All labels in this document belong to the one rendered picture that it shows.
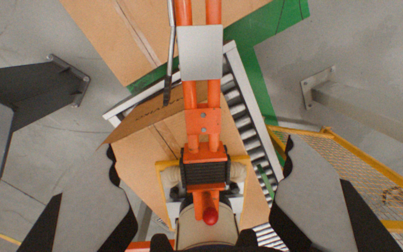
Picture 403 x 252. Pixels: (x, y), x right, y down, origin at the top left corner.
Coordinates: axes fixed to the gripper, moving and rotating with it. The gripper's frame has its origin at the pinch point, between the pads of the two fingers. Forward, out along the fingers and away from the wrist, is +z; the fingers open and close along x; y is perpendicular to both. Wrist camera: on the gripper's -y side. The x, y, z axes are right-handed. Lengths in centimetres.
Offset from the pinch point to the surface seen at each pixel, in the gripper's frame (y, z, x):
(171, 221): 51, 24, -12
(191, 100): 1.6, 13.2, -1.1
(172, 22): -9.0, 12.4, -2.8
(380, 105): 28, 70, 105
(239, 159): 24.7, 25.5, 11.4
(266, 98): 40, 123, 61
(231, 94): 17, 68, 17
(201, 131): 7.3, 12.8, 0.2
